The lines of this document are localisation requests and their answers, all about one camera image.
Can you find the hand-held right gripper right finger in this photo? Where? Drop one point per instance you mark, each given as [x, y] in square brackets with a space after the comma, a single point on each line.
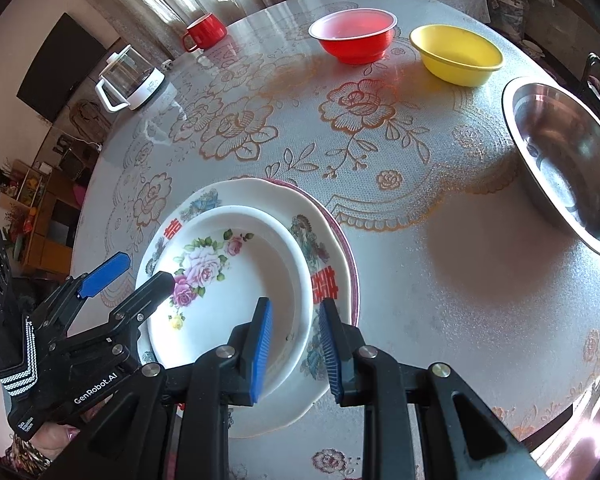
[330, 355]

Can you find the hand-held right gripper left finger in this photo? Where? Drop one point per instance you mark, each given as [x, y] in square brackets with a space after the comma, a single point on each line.
[260, 350]

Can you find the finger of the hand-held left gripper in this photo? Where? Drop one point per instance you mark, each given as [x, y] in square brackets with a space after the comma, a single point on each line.
[147, 292]
[105, 271]

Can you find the white rose-print deep plate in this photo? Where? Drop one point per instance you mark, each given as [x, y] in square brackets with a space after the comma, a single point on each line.
[220, 300]

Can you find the large purple-rimmed floral plate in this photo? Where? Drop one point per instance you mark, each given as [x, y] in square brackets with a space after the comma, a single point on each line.
[342, 255]

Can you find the white plate with red-green print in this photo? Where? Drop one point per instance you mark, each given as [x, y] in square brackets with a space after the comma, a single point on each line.
[310, 245]

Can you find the stainless steel bowl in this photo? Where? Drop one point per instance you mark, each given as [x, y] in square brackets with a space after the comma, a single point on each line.
[565, 160]

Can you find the red plastic bowl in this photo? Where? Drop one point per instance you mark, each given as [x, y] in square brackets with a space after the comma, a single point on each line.
[352, 35]

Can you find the yellow plastic bowl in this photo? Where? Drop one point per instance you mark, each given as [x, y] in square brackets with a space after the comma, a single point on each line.
[455, 55]

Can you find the person's left forearm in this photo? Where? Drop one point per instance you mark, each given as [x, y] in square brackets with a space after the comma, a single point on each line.
[22, 457]

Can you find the person's left hand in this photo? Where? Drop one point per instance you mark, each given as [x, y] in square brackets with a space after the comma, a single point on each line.
[57, 435]

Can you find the wooden cabinet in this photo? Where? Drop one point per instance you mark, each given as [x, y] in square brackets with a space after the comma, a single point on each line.
[40, 210]

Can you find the floral lace tablecloth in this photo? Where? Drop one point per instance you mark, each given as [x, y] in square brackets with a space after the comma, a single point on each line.
[430, 285]

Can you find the white glass electric kettle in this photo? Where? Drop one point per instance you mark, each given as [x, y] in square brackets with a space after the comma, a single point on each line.
[130, 80]

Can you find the red mug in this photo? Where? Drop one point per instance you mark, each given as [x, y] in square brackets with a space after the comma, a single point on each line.
[207, 32]

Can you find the white enamel floor bowl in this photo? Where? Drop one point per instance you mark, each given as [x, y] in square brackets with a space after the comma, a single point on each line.
[532, 47]

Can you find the black wall television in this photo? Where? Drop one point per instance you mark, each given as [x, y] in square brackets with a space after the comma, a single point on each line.
[60, 65]

